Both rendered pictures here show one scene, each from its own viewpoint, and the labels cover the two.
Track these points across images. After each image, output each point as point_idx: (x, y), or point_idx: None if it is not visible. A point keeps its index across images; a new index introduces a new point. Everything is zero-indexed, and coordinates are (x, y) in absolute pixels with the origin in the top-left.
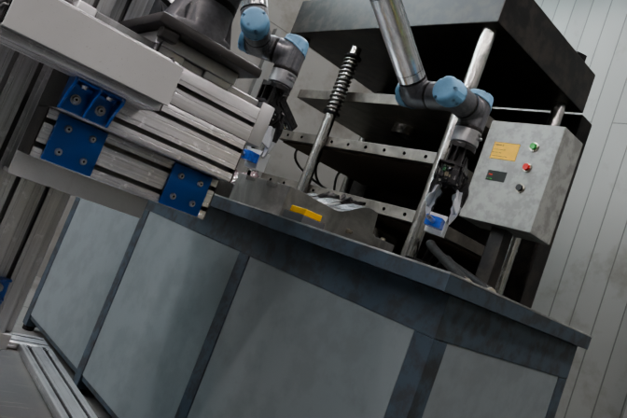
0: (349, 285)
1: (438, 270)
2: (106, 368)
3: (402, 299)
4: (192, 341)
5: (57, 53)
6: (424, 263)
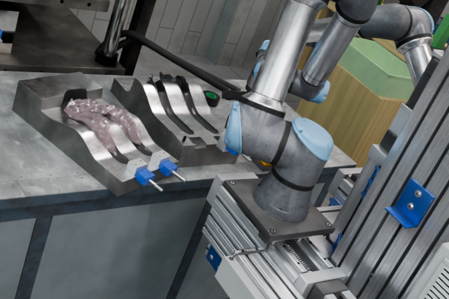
0: None
1: (353, 165)
2: None
3: (322, 175)
4: (172, 257)
5: None
6: (347, 165)
